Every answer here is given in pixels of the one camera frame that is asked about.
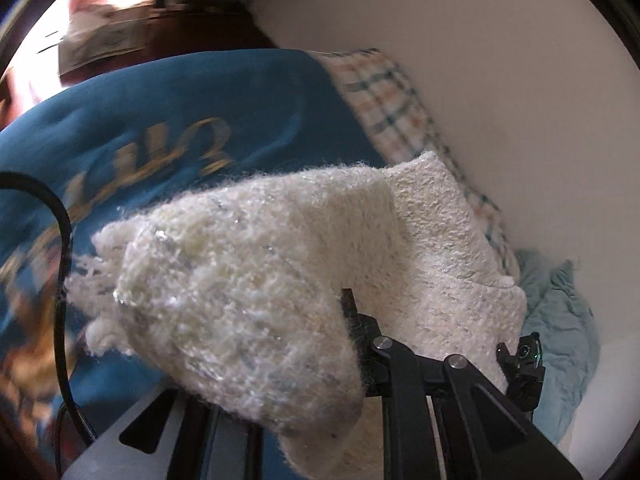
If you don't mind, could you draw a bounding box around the white fluffy sweater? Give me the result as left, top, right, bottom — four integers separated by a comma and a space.
66, 152, 526, 479

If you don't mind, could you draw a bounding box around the light teal cloth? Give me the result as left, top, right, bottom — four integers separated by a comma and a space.
515, 249, 601, 444

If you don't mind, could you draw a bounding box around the plaid checked quilt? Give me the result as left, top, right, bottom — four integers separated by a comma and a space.
311, 49, 520, 280

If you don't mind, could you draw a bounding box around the blue bed blanket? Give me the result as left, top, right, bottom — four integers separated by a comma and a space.
1, 50, 385, 466

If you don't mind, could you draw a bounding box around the dark wooden furniture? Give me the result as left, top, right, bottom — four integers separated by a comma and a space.
58, 0, 274, 84

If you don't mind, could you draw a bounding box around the black cable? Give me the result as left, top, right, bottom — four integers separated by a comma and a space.
0, 170, 99, 480

